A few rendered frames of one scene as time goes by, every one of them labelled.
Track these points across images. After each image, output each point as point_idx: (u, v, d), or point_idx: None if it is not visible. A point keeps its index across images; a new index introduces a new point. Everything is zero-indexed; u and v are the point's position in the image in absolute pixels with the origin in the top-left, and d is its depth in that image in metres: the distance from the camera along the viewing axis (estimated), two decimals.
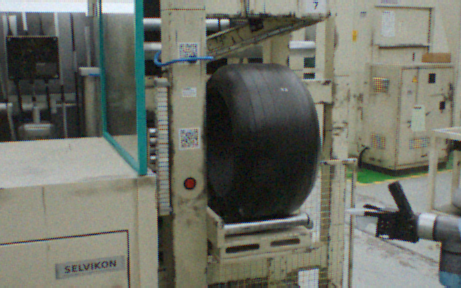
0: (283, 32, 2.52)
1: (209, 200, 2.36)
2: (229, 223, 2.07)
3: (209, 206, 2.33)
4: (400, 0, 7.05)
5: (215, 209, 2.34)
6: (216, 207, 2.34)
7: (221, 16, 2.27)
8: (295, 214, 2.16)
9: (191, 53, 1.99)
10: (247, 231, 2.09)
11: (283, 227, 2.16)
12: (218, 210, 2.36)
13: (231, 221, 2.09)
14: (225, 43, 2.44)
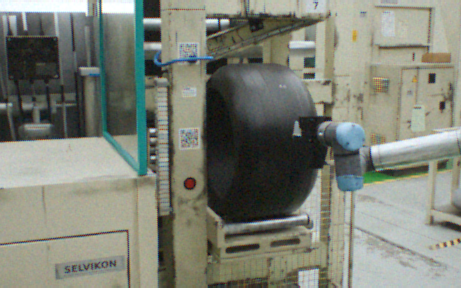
0: (283, 32, 2.52)
1: (211, 201, 2.34)
2: (230, 224, 2.07)
3: (209, 209, 2.33)
4: (400, 0, 7.05)
5: (214, 211, 2.35)
6: (216, 210, 2.34)
7: (221, 16, 2.27)
8: (296, 215, 2.16)
9: (191, 53, 1.99)
10: (246, 232, 2.10)
11: (282, 227, 2.16)
12: None
13: (232, 221, 2.08)
14: (225, 43, 2.44)
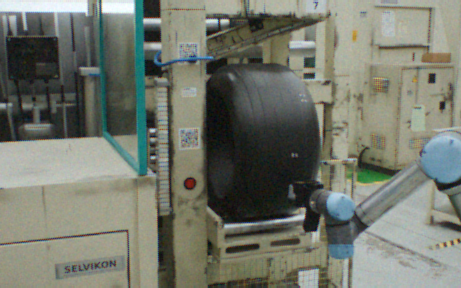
0: (283, 32, 2.52)
1: (212, 208, 2.33)
2: (230, 233, 2.07)
3: None
4: (400, 0, 7.05)
5: None
6: None
7: (221, 16, 2.27)
8: (297, 224, 2.15)
9: (191, 53, 1.99)
10: None
11: None
12: None
13: (234, 229, 2.07)
14: (225, 43, 2.44)
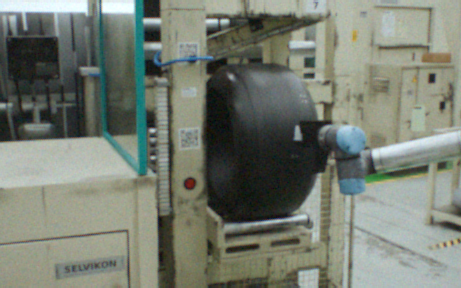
0: (283, 32, 2.52)
1: (212, 207, 2.33)
2: (230, 232, 2.07)
3: None
4: (400, 0, 7.05)
5: None
6: None
7: (221, 16, 2.27)
8: (297, 223, 2.15)
9: (191, 53, 1.99)
10: None
11: None
12: None
13: (234, 228, 2.07)
14: (225, 43, 2.44)
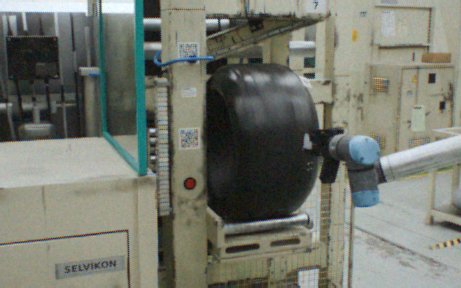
0: (283, 32, 2.52)
1: None
2: None
3: None
4: (400, 0, 7.05)
5: None
6: None
7: (221, 16, 2.27)
8: (294, 225, 2.18)
9: (191, 53, 1.99)
10: (244, 220, 2.11)
11: (283, 216, 2.15)
12: None
13: (232, 234, 2.09)
14: (225, 43, 2.44)
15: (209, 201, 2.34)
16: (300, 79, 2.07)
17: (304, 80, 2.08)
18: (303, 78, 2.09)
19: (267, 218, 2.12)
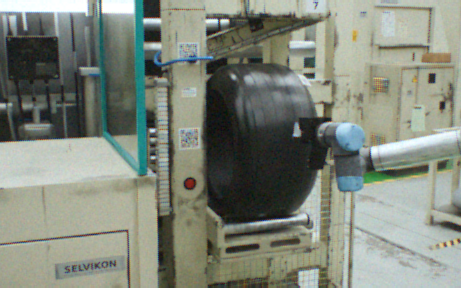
0: (283, 32, 2.52)
1: None
2: None
3: (206, 201, 2.35)
4: (400, 0, 7.05)
5: None
6: None
7: (221, 16, 2.27)
8: None
9: (191, 53, 1.99)
10: (244, 220, 2.11)
11: (283, 216, 2.15)
12: None
13: (232, 233, 2.09)
14: (225, 43, 2.44)
15: (210, 203, 2.33)
16: (299, 77, 2.08)
17: (303, 79, 2.09)
18: (302, 76, 2.10)
19: (267, 219, 2.12)
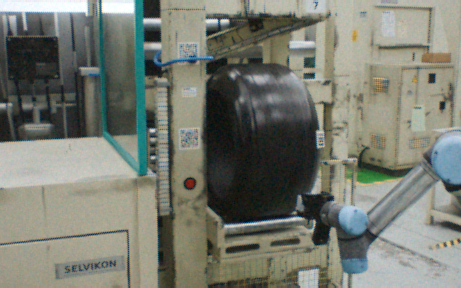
0: (283, 32, 2.52)
1: (209, 201, 2.36)
2: None
3: (209, 204, 2.33)
4: (400, 0, 7.05)
5: (215, 207, 2.33)
6: None
7: (221, 16, 2.27)
8: None
9: (191, 53, 1.99)
10: (247, 224, 2.09)
11: (285, 224, 2.13)
12: (219, 210, 2.35)
13: None
14: (225, 43, 2.44)
15: (210, 210, 2.33)
16: (316, 137, 1.99)
17: (320, 137, 2.00)
18: (320, 133, 2.00)
19: (268, 227, 2.11)
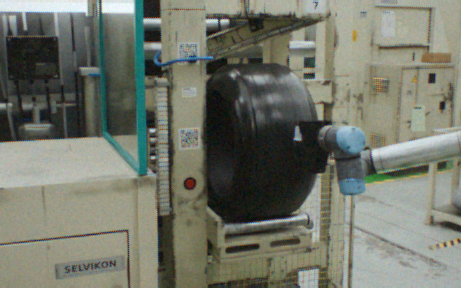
0: (283, 32, 2.52)
1: (209, 201, 2.36)
2: None
3: (209, 204, 2.33)
4: (400, 0, 7.05)
5: (215, 207, 2.33)
6: None
7: (221, 16, 2.27)
8: None
9: (191, 53, 1.99)
10: (247, 224, 2.09)
11: (285, 224, 2.13)
12: (219, 210, 2.35)
13: None
14: (225, 43, 2.44)
15: (210, 210, 2.33)
16: None
17: None
18: None
19: (268, 227, 2.11)
